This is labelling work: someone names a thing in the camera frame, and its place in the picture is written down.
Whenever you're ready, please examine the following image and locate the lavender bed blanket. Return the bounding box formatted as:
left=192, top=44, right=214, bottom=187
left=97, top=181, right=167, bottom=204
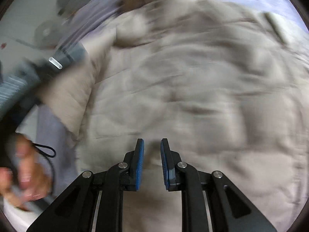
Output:
left=36, top=0, right=309, bottom=194

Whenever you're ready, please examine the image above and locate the white desk fan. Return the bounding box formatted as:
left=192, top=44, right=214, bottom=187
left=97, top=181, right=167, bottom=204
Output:
left=34, top=20, right=63, bottom=49

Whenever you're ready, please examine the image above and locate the beige puffer jacket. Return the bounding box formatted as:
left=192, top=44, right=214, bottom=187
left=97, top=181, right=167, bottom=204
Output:
left=39, top=0, right=309, bottom=232

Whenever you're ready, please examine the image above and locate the person's left hand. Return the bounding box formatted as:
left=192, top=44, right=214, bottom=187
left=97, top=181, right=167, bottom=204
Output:
left=1, top=134, right=52, bottom=211

